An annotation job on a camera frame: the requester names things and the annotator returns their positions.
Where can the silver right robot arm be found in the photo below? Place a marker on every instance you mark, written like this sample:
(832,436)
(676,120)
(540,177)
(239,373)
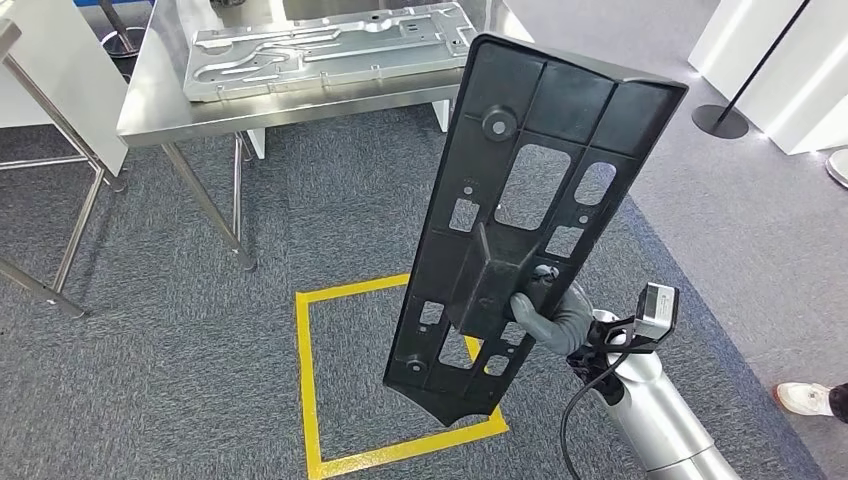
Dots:
(662,424)

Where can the yellow floor tape square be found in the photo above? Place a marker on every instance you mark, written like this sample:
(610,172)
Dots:
(306,371)

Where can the black plastic car part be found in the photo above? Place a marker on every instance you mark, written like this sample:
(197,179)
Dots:
(570,99)

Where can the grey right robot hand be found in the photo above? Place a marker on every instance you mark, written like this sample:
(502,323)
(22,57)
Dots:
(570,318)

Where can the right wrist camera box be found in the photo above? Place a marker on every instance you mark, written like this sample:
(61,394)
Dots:
(657,311)

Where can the round stand base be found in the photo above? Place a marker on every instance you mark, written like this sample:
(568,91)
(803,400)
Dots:
(840,169)

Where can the steel frame table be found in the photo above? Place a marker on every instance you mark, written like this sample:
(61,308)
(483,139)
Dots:
(40,162)

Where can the grey metal fixture plate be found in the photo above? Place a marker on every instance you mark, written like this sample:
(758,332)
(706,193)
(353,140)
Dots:
(331,60)

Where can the person's white shoe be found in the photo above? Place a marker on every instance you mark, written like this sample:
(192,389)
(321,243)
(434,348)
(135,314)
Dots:
(802,399)

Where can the white display plinth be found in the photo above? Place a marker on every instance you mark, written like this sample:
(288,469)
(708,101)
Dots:
(815,79)

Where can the steel workbench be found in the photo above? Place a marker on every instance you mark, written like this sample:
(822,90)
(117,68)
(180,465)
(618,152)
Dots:
(159,112)

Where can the person's leg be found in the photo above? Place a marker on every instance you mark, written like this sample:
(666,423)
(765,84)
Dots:
(840,403)

